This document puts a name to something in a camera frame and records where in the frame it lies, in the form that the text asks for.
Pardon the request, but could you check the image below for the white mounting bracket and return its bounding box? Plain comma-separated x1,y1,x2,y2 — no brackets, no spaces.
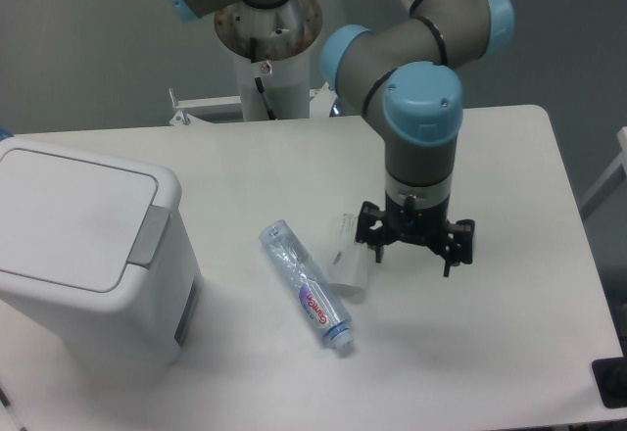
169,88,243,125
310,83,343,119

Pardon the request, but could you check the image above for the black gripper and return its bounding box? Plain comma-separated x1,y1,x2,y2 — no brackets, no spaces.
356,195,475,277

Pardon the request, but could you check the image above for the white push-button trash can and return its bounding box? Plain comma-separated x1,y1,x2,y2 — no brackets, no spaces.
1,136,202,362

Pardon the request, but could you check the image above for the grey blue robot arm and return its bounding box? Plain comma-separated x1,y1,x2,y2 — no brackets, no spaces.
170,0,515,267

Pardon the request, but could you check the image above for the white frame at right edge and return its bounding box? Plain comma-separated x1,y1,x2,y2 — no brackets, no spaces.
579,127,626,220

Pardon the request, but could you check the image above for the white left mounting bracket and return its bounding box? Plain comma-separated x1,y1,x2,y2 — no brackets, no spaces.
169,88,243,125

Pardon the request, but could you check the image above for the white right mounting bracket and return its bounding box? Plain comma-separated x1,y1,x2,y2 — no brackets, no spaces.
310,83,343,119

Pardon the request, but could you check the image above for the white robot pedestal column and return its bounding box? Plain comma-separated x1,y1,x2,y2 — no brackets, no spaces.
215,0,323,121

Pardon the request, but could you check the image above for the crumpled white paper cup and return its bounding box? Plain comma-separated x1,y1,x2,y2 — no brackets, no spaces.
325,213,370,299

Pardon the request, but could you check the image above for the black pedestal cable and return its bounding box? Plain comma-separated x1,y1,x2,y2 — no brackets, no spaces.
249,36,276,120

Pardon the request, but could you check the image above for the clear plastic water bottle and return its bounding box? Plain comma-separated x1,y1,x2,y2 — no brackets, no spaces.
259,219,354,358

